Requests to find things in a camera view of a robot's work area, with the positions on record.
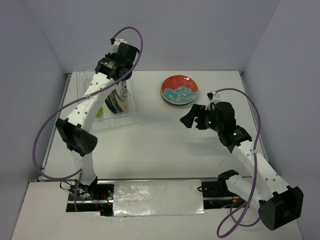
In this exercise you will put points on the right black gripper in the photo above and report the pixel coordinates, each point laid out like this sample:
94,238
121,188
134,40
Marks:
197,110

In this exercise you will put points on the white pink plate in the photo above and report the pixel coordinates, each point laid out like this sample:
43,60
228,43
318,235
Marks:
179,85

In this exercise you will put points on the lime green plate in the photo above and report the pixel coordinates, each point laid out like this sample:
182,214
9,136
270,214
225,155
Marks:
100,113

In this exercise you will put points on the dark patterned plate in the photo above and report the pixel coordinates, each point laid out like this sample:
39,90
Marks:
123,87

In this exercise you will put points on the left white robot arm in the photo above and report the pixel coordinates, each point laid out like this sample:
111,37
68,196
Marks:
75,128

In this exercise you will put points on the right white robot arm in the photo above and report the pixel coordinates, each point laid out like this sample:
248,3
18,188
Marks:
275,200

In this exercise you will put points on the teal green plate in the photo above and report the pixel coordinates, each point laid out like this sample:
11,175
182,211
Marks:
115,103

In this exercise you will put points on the dark green plate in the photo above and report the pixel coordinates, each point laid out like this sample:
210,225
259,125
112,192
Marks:
110,106

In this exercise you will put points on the beige plate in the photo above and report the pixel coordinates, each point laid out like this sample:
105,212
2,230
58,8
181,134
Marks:
124,105

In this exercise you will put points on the silver foil tape patch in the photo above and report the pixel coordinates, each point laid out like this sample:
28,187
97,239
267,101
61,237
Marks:
157,198

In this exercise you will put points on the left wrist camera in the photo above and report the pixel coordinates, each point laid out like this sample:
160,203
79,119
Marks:
117,45

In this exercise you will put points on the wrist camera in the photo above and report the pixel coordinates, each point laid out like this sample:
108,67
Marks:
117,45
213,97

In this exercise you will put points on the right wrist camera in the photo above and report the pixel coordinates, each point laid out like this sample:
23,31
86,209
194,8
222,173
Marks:
213,97

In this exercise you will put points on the white wire dish rack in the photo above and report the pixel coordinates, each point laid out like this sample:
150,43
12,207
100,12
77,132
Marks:
84,76

